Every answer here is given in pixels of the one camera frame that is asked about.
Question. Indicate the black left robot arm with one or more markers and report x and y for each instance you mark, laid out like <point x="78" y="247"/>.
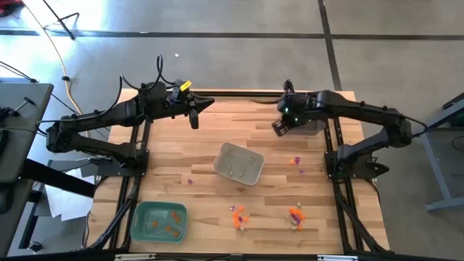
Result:
<point x="90" y="117"/>

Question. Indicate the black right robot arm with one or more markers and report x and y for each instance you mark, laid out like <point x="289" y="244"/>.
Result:
<point x="362" y="108"/>

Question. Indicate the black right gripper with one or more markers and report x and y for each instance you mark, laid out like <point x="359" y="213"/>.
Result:
<point x="293" y="108"/>

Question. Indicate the dark grey side desk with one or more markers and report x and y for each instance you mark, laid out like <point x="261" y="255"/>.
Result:
<point x="18" y="152"/>

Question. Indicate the black aluminium table frame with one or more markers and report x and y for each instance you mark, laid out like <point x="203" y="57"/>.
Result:
<point x="339" y="203"/>

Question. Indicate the white paper sheets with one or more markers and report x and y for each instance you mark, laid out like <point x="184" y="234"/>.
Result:
<point x="69" y="206"/>

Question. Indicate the black frame clamp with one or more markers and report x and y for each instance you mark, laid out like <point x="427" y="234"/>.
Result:
<point x="289" y="86"/>

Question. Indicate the black tripod stand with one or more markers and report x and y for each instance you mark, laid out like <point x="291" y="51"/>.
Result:
<point x="62" y="22"/>

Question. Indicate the black desk support frame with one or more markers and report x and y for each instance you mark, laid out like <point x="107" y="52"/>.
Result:
<point x="54" y="177"/>

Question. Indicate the black desk clamp tool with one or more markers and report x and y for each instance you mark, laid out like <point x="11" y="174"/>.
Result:
<point x="4" y="113"/>

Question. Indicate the green plastic bin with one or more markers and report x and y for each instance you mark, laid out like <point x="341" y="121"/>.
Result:
<point x="163" y="206"/>

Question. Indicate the dark translucent plastic bin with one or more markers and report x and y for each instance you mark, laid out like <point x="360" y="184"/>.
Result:
<point x="313" y="127"/>

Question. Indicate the black caster wheel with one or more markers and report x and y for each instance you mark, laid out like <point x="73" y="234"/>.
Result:
<point x="34" y="246"/>

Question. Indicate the red floor item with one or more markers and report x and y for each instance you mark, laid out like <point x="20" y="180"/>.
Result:
<point x="9" y="6"/>

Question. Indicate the blue-grey table frame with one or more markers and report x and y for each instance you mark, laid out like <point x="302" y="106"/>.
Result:
<point x="432" y="156"/>

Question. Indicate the white plastic bin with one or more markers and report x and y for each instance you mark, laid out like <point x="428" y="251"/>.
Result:
<point x="239" y="159"/>

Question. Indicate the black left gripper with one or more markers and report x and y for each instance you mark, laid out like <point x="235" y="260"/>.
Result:
<point x="179" y="101"/>

